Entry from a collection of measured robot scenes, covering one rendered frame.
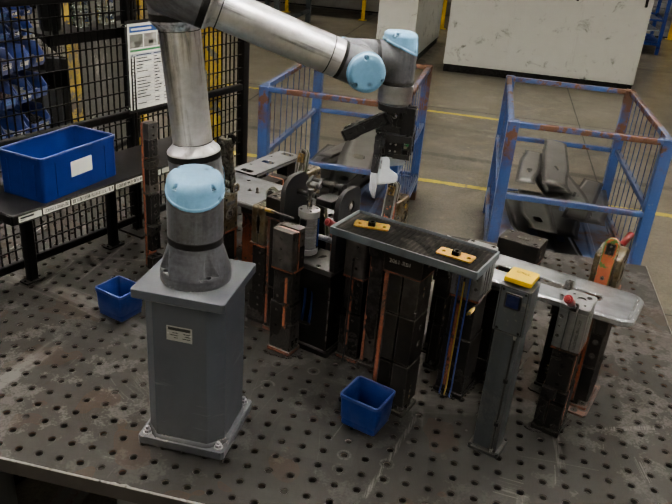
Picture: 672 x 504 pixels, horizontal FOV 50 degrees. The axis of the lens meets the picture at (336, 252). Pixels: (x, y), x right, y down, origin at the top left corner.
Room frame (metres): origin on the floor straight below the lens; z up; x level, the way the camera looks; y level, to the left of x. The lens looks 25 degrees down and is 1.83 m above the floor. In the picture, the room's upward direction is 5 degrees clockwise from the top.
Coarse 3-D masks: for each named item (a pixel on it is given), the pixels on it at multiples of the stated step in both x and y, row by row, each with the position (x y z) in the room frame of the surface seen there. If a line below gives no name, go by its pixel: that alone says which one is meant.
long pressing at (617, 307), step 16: (240, 176) 2.28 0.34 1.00; (240, 192) 2.13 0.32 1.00; (496, 272) 1.71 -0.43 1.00; (544, 272) 1.73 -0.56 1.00; (560, 272) 1.75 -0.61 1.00; (544, 288) 1.64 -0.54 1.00; (560, 288) 1.65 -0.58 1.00; (576, 288) 1.66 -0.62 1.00; (592, 288) 1.66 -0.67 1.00; (608, 288) 1.67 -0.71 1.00; (608, 304) 1.58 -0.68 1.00; (624, 304) 1.59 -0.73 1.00; (640, 304) 1.60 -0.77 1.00; (608, 320) 1.51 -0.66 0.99; (624, 320) 1.50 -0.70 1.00
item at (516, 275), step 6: (510, 270) 1.40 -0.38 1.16; (516, 270) 1.40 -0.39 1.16; (522, 270) 1.40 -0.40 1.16; (510, 276) 1.37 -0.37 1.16; (516, 276) 1.37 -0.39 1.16; (522, 276) 1.37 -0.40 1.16; (528, 276) 1.38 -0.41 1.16; (534, 276) 1.38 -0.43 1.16; (516, 282) 1.36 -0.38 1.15; (522, 282) 1.35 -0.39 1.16; (528, 282) 1.35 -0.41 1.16; (534, 282) 1.36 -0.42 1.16
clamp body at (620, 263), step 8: (600, 248) 1.79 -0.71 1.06; (624, 248) 1.80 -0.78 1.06; (600, 256) 1.75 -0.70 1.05; (624, 256) 1.75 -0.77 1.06; (592, 264) 1.76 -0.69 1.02; (616, 264) 1.73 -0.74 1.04; (624, 264) 1.78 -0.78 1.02; (592, 272) 1.75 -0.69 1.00; (616, 272) 1.72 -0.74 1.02; (592, 280) 1.75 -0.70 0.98; (616, 280) 1.72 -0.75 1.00; (616, 288) 1.75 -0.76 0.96
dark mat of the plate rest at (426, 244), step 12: (360, 216) 1.63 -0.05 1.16; (348, 228) 1.55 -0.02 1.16; (360, 228) 1.56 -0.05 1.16; (396, 228) 1.58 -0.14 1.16; (408, 228) 1.58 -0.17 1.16; (384, 240) 1.50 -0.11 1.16; (396, 240) 1.51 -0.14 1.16; (408, 240) 1.51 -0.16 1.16; (420, 240) 1.52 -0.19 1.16; (432, 240) 1.52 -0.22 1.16; (444, 240) 1.53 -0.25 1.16; (420, 252) 1.45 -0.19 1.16; (432, 252) 1.46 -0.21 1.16; (468, 252) 1.47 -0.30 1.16; (480, 252) 1.48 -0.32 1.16; (456, 264) 1.41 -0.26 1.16; (468, 264) 1.41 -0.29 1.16; (480, 264) 1.42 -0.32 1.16
